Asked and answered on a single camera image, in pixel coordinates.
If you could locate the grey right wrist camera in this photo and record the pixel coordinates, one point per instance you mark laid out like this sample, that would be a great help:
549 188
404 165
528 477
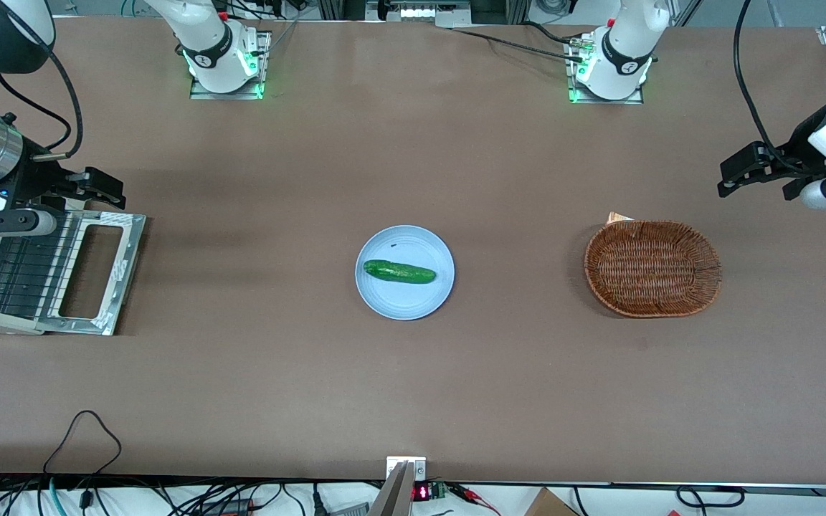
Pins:
39 222

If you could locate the brown cardboard box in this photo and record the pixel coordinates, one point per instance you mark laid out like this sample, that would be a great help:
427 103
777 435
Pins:
549 504

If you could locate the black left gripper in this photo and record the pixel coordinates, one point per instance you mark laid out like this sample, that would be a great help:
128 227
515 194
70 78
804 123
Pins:
802 147

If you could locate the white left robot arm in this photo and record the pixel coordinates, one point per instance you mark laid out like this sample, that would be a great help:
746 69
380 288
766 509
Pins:
624 43

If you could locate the orange paper basket tag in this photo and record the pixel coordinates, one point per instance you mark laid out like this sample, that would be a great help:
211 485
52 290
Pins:
619 217

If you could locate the brown wicker oval basket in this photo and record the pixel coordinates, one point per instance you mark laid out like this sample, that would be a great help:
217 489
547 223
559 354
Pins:
653 269

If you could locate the silver glass oven door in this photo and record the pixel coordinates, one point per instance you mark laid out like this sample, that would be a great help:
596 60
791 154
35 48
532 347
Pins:
130 251

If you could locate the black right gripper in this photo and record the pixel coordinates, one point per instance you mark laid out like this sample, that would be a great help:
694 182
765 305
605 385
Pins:
34 182

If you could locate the black power adapter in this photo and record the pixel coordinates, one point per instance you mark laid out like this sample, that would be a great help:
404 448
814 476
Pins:
230 507

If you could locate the grey camera mount bar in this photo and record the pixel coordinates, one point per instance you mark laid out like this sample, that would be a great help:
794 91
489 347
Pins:
393 494

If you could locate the light blue round plate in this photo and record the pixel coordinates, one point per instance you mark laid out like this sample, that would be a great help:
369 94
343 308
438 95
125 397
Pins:
402 294

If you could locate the white power strip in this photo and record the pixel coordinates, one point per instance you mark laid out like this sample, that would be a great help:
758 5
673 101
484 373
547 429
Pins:
420 13

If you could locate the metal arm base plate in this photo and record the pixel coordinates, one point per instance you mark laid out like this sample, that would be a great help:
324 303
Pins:
264 68
576 89

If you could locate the green cucumber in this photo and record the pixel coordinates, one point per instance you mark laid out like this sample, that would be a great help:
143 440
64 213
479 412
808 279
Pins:
399 271

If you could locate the red led display module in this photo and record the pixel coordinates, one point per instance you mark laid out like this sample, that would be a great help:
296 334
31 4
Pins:
424 491

